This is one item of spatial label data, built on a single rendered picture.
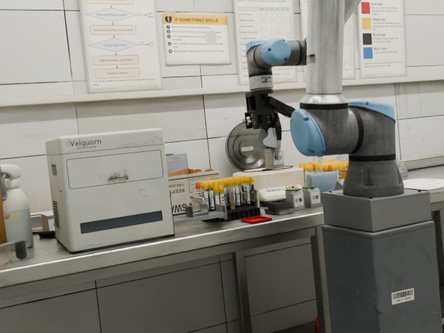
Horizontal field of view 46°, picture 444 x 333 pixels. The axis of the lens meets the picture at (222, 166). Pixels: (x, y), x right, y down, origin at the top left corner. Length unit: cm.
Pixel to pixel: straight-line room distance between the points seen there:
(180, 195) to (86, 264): 52
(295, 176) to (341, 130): 70
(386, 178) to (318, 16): 42
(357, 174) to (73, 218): 72
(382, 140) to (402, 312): 41
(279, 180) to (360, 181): 63
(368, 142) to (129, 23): 114
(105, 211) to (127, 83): 80
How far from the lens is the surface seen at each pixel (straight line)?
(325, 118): 126
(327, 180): 185
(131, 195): 142
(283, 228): 158
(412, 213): 138
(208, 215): 152
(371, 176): 134
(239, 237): 151
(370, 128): 132
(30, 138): 202
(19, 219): 159
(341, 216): 138
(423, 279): 141
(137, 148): 143
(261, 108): 165
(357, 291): 138
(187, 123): 217
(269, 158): 167
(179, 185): 178
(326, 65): 127
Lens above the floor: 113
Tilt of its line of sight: 3 degrees down
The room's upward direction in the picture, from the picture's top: 6 degrees counter-clockwise
